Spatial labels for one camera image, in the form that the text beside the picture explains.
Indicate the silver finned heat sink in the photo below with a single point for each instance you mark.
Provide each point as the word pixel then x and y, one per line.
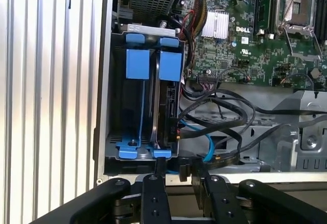
pixel 215 25

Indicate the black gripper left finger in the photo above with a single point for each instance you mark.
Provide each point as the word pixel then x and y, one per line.
pixel 155 198

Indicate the metal socket cover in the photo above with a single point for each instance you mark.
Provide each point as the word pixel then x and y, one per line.
pixel 306 56

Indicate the grey perforated drive cage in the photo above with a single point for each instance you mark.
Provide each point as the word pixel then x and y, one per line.
pixel 281 142

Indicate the black RAM slot bank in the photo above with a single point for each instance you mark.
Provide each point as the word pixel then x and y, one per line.
pixel 322 9
pixel 261 6

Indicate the empty blue disk carrier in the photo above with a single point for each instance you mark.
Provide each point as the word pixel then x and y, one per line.
pixel 138 63

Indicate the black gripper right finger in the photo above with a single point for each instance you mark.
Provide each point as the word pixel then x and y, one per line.
pixel 222 201

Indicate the black disk bay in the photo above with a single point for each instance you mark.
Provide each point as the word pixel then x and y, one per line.
pixel 116 55

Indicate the silver bay bracket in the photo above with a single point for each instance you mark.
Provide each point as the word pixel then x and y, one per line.
pixel 148 29

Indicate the locking lever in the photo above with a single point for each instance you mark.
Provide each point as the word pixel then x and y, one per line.
pixel 291 2

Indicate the green motherboard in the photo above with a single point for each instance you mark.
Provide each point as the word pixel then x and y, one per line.
pixel 255 63

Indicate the round coin battery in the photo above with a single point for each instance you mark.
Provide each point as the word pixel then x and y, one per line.
pixel 315 73

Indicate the open black PC case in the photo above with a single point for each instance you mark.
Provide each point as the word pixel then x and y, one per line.
pixel 103 93

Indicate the hard disk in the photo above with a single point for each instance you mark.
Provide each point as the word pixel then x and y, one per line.
pixel 169 65

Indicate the CPU socket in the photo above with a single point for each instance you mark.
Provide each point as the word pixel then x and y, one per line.
pixel 296 9

